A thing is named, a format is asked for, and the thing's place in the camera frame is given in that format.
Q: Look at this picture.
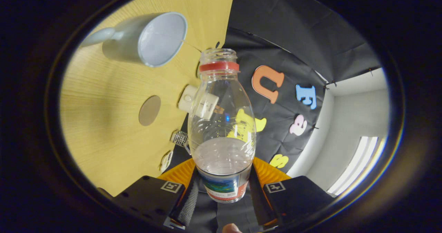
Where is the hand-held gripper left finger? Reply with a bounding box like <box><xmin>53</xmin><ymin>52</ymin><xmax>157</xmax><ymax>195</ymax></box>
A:
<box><xmin>112</xmin><ymin>158</ymin><xmax>200</xmax><ymax>230</ymax></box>

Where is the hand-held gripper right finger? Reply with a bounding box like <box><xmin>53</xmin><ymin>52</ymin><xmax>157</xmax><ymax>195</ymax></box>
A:
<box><xmin>249</xmin><ymin>157</ymin><xmax>335</xmax><ymax>226</ymax></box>

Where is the clear plastic juice bottle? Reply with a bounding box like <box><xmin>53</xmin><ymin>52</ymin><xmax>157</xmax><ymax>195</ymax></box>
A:
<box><xmin>188</xmin><ymin>48</ymin><xmax>258</xmax><ymax>203</ymax></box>

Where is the round brown coaster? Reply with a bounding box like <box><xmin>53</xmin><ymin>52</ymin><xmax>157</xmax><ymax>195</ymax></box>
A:
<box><xmin>138</xmin><ymin>95</ymin><xmax>162</xmax><ymax>127</ymax></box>

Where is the white cup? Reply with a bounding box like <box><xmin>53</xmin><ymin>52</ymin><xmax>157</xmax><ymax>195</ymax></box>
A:
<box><xmin>80</xmin><ymin>12</ymin><xmax>188</xmax><ymax>68</ymax></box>

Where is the white divided dish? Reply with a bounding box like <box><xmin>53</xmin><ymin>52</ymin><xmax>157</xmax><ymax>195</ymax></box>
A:
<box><xmin>161</xmin><ymin>151</ymin><xmax>174</xmax><ymax>173</ymax></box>

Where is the white utensil block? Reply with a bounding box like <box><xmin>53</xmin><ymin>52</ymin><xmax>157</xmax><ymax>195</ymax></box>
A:
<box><xmin>178</xmin><ymin>85</ymin><xmax>220</xmax><ymax>120</ymax></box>

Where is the wooden table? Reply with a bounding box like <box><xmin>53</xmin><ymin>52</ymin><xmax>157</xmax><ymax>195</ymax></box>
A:
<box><xmin>60</xmin><ymin>0</ymin><xmax>237</xmax><ymax>197</ymax></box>

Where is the metal wire holder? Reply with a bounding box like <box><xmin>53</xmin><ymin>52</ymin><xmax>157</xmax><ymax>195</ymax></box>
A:
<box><xmin>172</xmin><ymin>131</ymin><xmax>191</xmax><ymax>155</ymax></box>

